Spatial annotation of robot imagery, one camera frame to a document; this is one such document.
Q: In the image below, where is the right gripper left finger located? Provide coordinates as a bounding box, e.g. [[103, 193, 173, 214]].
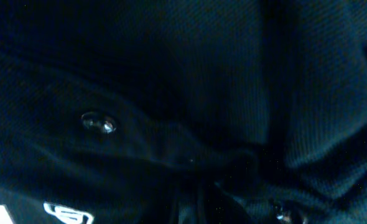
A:
[[153, 183, 181, 224]]

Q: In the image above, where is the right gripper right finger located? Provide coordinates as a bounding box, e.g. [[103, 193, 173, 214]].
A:
[[197, 184, 252, 224]]

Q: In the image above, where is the black t-shirt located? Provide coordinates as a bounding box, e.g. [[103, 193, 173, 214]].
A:
[[0, 0, 367, 223]]

